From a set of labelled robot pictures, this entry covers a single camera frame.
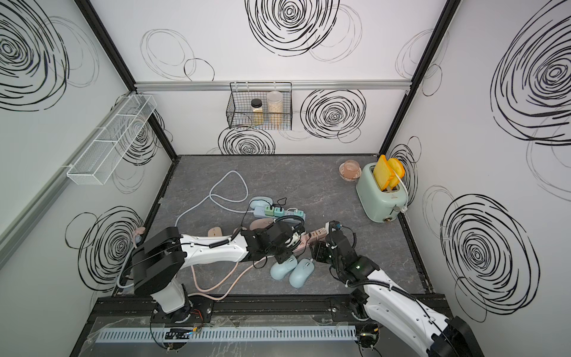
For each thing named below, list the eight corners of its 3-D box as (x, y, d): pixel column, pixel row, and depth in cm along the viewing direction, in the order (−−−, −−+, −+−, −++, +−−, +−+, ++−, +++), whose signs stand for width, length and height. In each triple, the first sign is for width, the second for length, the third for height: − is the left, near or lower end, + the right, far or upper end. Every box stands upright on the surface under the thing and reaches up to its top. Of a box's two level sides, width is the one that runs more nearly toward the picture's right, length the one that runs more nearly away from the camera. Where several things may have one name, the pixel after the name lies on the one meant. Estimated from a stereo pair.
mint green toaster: (363, 224, 96) (373, 205, 84) (352, 180, 112) (360, 158, 100) (397, 224, 96) (412, 205, 84) (382, 180, 112) (393, 158, 100)
